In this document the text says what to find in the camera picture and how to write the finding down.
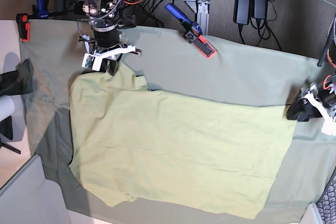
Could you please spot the blue orange clamp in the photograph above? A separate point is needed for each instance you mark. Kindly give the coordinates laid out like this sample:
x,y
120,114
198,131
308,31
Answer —
x,y
40,11
193,33

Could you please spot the blue orange clamp centre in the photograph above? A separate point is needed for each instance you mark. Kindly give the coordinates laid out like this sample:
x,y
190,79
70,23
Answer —
x,y
193,33

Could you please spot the white wrist camera side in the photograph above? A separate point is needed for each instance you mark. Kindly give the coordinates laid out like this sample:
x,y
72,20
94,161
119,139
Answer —
x,y
329,128
92,62

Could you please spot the black gripper body white bracket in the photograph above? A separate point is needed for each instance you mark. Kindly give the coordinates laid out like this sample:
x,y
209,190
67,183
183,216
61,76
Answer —
x,y
107,45

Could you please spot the blue orange clamp left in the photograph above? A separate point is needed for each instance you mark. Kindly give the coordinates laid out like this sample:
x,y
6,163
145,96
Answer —
x,y
40,11

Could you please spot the black power adapter right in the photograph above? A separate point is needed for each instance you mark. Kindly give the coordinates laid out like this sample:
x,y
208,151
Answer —
x,y
241,12

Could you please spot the light green T-shirt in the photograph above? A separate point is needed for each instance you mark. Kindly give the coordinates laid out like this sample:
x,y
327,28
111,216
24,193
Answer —
x,y
130,142

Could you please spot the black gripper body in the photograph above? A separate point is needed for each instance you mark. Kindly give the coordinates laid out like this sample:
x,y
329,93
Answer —
x,y
322,97

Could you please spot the grey box bottom left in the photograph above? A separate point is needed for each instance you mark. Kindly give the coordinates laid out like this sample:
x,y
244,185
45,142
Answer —
x,y
28,197

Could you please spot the aluminium frame post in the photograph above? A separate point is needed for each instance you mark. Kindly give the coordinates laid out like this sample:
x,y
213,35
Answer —
x,y
202,14

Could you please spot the white cylinder at left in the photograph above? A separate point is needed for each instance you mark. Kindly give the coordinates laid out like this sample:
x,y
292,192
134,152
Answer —
x,y
7,107

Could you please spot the dark green cloth at left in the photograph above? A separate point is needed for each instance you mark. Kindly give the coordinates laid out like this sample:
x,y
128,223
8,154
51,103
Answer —
x,y
18,82

